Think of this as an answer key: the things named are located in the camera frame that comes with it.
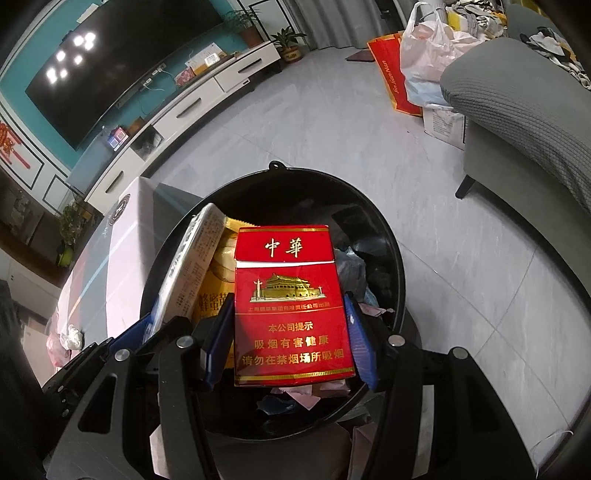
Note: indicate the small potted plant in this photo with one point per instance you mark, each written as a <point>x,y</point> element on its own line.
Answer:
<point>287,44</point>

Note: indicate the pile of patterned clothes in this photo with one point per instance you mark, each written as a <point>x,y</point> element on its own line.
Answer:
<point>475,18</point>

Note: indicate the black trash bin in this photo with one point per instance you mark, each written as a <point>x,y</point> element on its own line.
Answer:
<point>295,198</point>

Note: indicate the red cigarette box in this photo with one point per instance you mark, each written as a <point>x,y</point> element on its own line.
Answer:
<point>291,300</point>

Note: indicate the blue and red small boxes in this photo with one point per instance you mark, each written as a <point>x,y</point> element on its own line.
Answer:
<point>115,137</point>

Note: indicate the large white plastic bag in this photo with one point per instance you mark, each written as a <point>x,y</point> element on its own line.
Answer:
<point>429,46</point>

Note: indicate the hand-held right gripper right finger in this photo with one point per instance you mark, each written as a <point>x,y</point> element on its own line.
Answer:
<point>364,341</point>

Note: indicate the pink flat packet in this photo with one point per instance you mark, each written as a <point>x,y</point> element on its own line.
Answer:
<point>184,76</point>

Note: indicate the red shopping bag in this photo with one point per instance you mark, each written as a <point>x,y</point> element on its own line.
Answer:
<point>392,74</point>

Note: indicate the pink paper scraps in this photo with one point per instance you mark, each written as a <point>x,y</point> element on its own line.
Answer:
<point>300,397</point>

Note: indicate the clothes on sofa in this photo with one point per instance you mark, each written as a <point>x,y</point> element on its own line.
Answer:
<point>554,46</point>

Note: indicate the grey sofa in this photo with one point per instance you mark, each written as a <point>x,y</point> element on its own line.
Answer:
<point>517,115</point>

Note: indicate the white and blue carton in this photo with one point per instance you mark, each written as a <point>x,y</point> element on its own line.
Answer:
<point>198,258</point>

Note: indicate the yellow snack packet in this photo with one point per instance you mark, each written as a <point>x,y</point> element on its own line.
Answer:
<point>217,277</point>

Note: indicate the tall potted plant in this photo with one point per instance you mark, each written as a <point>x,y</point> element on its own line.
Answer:
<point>247,23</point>

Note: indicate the large black television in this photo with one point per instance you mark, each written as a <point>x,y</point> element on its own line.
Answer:
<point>115,69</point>

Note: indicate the yellow and white cardboard box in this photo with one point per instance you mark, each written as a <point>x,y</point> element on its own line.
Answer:
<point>207,57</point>

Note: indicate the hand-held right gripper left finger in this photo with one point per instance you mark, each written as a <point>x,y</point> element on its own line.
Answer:
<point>219,341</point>

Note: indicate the bushy potted plant green pot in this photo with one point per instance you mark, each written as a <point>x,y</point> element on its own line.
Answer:
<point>69,230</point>

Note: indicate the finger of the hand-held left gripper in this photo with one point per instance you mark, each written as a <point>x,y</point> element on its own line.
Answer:
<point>173,325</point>
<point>134,330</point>

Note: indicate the white crumpled tissue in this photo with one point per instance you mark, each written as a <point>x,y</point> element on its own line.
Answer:
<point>71,337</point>

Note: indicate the grey plastic bag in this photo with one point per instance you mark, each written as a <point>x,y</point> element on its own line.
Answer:
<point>351,272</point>

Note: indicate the red wall decoration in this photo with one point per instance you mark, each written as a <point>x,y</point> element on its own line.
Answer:
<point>18,143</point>

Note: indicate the white printed cardboard box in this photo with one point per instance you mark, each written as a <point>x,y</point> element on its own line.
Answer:
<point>445,124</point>

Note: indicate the brown doormat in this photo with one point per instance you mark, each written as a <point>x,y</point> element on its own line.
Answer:
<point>360,56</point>

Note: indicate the white television cabinet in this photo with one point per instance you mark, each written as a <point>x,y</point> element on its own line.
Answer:
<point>184,110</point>

